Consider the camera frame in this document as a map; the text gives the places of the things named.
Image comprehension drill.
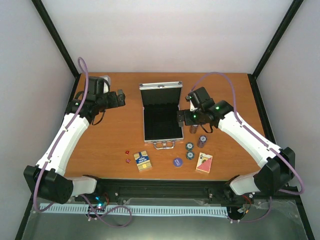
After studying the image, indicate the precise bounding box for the right black frame post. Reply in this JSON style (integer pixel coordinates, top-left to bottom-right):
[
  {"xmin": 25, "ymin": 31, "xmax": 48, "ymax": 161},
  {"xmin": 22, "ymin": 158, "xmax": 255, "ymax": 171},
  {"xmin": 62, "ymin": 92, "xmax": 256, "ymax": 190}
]
[{"xmin": 251, "ymin": 0, "xmax": 305, "ymax": 78}]

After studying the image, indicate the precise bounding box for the aluminium poker case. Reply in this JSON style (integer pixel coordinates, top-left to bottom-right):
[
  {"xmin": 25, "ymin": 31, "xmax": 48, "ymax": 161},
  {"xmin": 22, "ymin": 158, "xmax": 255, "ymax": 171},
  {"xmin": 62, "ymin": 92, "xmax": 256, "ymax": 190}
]
[{"xmin": 139, "ymin": 81, "xmax": 184, "ymax": 150}]

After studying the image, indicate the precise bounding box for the light blue cable duct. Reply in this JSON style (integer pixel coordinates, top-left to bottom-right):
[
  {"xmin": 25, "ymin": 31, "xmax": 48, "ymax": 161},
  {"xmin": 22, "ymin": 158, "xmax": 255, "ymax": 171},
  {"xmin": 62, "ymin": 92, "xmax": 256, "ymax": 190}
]
[{"xmin": 45, "ymin": 203, "xmax": 228, "ymax": 218}]

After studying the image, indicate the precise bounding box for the red playing card deck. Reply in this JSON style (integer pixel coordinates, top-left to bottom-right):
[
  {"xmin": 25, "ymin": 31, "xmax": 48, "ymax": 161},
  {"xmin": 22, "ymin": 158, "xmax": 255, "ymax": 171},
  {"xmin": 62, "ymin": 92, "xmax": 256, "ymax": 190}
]
[{"xmin": 195, "ymin": 152, "xmax": 213, "ymax": 174}]

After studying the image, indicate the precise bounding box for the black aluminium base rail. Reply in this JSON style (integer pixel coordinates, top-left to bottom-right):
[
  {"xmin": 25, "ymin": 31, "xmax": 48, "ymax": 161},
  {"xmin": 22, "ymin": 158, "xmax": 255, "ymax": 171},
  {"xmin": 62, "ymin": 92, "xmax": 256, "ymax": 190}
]
[{"xmin": 85, "ymin": 178, "xmax": 249, "ymax": 205}]

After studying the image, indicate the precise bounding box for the purple dealer button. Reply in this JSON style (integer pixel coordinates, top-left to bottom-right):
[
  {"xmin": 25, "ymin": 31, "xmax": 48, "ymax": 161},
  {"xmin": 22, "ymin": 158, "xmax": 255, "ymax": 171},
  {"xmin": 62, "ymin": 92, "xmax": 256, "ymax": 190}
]
[{"xmin": 173, "ymin": 157, "xmax": 183, "ymax": 168}]

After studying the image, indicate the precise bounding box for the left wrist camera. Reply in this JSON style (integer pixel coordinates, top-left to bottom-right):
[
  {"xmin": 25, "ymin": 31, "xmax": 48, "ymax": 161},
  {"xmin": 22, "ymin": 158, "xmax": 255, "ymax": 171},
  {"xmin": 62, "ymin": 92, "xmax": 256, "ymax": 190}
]
[{"xmin": 88, "ymin": 76, "xmax": 110, "ymax": 95}]

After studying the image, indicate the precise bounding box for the teal poker chip stack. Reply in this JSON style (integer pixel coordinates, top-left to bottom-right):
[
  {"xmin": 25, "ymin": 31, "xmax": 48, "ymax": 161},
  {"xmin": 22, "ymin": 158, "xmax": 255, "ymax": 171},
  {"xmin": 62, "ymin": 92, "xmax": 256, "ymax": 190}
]
[
  {"xmin": 185, "ymin": 142, "xmax": 194, "ymax": 151},
  {"xmin": 186, "ymin": 151, "xmax": 195, "ymax": 160}
]

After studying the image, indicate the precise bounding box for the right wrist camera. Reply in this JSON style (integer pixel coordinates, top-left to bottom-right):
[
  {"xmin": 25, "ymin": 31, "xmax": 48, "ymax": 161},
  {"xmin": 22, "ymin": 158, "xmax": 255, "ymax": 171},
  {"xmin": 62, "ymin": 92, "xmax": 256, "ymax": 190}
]
[{"xmin": 185, "ymin": 87, "xmax": 215, "ymax": 112}]

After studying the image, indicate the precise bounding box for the left black frame post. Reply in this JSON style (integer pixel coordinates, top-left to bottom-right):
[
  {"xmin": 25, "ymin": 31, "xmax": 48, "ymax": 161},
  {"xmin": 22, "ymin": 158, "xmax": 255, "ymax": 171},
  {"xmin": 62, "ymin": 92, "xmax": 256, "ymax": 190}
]
[{"xmin": 31, "ymin": 0, "xmax": 80, "ymax": 79}]

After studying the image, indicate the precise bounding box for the brown poker chip stack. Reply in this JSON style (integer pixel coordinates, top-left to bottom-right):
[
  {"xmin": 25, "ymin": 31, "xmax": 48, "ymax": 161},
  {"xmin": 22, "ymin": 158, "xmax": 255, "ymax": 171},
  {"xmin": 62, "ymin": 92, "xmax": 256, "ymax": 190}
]
[{"xmin": 189, "ymin": 125, "xmax": 199, "ymax": 134}]

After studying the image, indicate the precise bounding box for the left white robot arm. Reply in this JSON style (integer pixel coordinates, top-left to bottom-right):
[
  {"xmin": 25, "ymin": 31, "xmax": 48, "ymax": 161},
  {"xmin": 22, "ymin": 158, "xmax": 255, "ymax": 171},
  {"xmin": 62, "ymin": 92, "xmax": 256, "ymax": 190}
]
[{"xmin": 23, "ymin": 89, "xmax": 126, "ymax": 204}]

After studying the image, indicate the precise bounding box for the purple poker chip stack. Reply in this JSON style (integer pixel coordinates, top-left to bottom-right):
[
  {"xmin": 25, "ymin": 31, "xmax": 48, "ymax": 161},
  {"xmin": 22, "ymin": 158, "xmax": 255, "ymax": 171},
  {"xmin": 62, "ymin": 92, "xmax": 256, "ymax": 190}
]
[{"xmin": 197, "ymin": 135, "xmax": 207, "ymax": 148}]

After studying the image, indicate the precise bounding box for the electronics board with led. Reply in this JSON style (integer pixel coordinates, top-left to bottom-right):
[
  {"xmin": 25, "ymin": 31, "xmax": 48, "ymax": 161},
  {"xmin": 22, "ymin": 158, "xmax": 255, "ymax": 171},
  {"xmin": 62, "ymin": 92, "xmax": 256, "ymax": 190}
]
[{"xmin": 92, "ymin": 195, "xmax": 110, "ymax": 213}]

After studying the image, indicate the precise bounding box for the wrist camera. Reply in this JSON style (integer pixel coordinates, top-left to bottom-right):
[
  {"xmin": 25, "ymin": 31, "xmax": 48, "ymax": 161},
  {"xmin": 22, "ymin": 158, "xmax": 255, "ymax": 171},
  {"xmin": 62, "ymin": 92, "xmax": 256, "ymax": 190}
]
[
  {"xmin": 185, "ymin": 87, "xmax": 215, "ymax": 112},
  {"xmin": 88, "ymin": 76, "xmax": 110, "ymax": 95}
]

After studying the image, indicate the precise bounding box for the blue playing card box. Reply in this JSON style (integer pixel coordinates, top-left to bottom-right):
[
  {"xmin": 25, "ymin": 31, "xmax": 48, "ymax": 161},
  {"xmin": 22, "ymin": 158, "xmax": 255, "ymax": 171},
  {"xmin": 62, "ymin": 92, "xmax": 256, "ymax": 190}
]
[{"xmin": 133, "ymin": 150, "xmax": 152, "ymax": 172}]

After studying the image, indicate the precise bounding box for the black frame post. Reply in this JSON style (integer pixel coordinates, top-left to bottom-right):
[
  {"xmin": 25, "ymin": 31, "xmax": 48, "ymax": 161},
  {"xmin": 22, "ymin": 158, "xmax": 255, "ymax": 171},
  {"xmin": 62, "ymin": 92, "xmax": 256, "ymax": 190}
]
[
  {"xmin": 251, "ymin": 0, "xmax": 305, "ymax": 78},
  {"xmin": 31, "ymin": 0, "xmax": 80, "ymax": 79}
]

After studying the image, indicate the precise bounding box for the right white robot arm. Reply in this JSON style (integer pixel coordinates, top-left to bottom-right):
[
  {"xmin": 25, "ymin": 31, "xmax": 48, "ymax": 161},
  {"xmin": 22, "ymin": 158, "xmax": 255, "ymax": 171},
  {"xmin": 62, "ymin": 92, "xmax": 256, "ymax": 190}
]
[{"xmin": 177, "ymin": 100, "xmax": 296, "ymax": 197}]

